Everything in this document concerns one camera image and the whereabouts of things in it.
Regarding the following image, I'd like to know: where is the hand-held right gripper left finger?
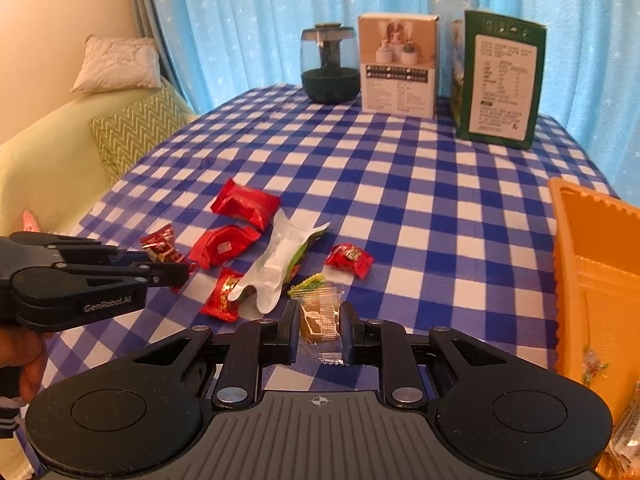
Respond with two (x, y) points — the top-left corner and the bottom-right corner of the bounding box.
(131, 303), (301, 411)

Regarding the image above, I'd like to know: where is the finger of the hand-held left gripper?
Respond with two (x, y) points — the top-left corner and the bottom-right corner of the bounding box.
(52, 237), (152, 266)
(65, 261), (192, 294)

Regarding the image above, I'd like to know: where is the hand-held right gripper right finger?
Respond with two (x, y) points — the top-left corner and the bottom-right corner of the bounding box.
(340, 303), (507, 409)

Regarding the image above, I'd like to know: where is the red patterned candy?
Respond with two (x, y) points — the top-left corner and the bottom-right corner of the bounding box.
(140, 224), (190, 267)

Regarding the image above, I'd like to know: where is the clear brown snack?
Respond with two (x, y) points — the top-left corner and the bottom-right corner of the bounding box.
(295, 285), (347, 367)

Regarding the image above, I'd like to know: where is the small yellow green packet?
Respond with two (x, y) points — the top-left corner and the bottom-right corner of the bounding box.
(287, 274), (327, 299)

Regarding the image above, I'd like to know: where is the red snack packet gold pattern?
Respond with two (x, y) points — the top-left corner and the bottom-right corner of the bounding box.
(199, 267), (246, 323)

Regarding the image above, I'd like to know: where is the red snack packet gold label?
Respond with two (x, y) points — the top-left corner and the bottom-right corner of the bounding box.
(189, 224), (262, 270)

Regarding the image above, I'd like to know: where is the white green snack pouch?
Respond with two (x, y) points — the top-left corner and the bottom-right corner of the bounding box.
(231, 210), (332, 321)

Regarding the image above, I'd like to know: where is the red candy green white print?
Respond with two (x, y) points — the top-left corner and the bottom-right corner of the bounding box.
(326, 242), (376, 279)

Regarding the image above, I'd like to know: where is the large red snack packet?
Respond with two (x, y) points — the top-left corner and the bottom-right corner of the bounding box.
(210, 177), (282, 231)

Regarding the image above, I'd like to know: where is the orange plastic basket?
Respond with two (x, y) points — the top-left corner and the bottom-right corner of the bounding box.
(547, 176), (640, 480)

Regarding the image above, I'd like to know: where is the clear plastic snack packet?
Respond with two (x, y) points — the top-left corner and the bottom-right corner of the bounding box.
(607, 382), (640, 476)

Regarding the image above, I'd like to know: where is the person's left hand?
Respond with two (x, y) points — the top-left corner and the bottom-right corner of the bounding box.
(0, 329), (49, 403)

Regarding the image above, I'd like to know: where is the light green sofa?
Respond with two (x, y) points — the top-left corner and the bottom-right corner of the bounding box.
(0, 75), (201, 241)

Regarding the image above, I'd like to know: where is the green chevron pillow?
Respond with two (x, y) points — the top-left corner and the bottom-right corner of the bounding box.
(89, 85), (195, 186)

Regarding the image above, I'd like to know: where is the blue white checkered tablecloth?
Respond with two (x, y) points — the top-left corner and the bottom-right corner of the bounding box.
(15, 82), (625, 480)

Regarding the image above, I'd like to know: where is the white pillow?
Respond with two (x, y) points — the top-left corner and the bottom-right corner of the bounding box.
(70, 35), (162, 94)

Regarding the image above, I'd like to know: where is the grey curtain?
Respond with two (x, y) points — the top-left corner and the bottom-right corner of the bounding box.
(125, 0), (173, 80)

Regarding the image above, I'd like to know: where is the dark green glass humidifier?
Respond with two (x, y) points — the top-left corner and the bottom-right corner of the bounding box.
(301, 22), (362, 104)

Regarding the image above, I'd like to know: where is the blue starry curtain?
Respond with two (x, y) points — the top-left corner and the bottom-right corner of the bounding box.
(142, 0), (640, 201)

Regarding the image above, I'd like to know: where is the beige cardboard box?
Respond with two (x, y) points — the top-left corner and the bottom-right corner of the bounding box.
(357, 12), (441, 120)

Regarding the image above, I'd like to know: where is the green cardboard box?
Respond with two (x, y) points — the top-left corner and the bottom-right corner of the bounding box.
(450, 9), (547, 151)

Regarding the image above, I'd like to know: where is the black white striped strap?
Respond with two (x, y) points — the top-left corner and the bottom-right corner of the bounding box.
(0, 394), (25, 440)

